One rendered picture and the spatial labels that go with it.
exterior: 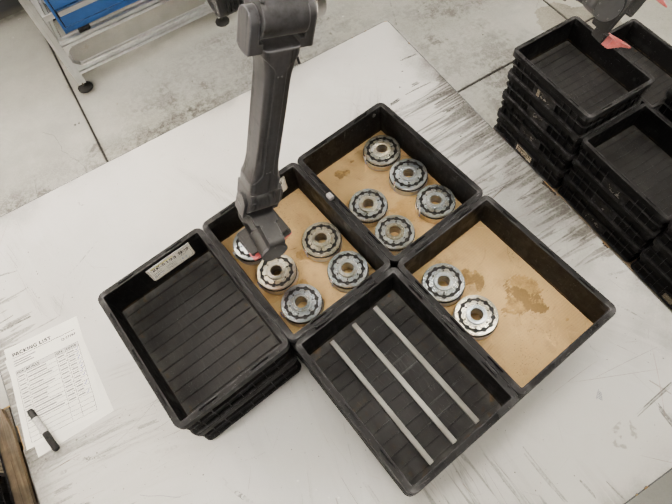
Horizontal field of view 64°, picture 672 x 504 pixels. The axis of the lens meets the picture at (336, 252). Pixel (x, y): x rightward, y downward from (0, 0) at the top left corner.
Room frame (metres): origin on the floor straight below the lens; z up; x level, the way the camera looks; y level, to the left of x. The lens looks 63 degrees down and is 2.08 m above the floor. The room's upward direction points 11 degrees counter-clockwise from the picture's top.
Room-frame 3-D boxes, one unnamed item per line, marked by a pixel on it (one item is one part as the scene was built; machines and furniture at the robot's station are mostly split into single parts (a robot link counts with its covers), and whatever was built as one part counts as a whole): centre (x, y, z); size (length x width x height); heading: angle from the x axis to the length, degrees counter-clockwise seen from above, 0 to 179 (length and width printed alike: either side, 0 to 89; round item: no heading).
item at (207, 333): (0.48, 0.36, 0.87); 0.40 x 0.30 x 0.11; 28
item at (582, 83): (1.29, -0.99, 0.37); 0.40 x 0.30 x 0.45; 21
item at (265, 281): (0.59, 0.16, 0.86); 0.10 x 0.10 x 0.01
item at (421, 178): (0.80, -0.23, 0.86); 0.10 x 0.10 x 0.01
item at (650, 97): (1.44, -1.36, 0.26); 0.40 x 0.30 x 0.23; 21
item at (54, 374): (0.48, 0.81, 0.70); 0.33 x 0.23 x 0.01; 21
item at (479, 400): (0.27, -0.09, 0.87); 0.40 x 0.30 x 0.11; 28
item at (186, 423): (0.48, 0.36, 0.92); 0.40 x 0.30 x 0.02; 28
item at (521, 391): (0.41, -0.35, 0.92); 0.40 x 0.30 x 0.02; 28
